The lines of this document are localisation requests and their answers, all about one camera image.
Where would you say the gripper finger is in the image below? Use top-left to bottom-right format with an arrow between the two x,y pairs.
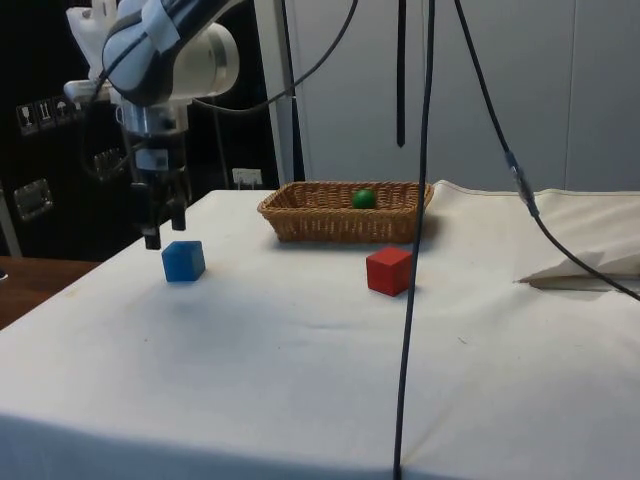
166,171 -> 188,232
130,181 -> 162,251

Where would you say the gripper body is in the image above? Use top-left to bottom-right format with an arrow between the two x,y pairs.
132,131 -> 189,189

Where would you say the wicker basket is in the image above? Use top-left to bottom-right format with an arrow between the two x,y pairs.
256,180 -> 436,246

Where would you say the blue cube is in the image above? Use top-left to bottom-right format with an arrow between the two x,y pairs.
160,240 -> 207,284

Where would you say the black cabinet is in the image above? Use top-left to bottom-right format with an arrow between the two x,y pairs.
0,0 -> 280,262

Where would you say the red cube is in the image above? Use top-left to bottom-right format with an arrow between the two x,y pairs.
365,245 -> 415,297

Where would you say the pale locker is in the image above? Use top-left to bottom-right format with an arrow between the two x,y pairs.
299,0 -> 572,194
568,0 -> 640,195

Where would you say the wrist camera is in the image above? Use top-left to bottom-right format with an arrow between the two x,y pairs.
63,79 -> 110,105

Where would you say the black cable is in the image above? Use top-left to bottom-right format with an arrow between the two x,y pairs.
452,0 -> 640,303
392,0 -> 437,479
191,0 -> 361,114

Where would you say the black strap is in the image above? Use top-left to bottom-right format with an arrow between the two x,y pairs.
396,0 -> 407,149

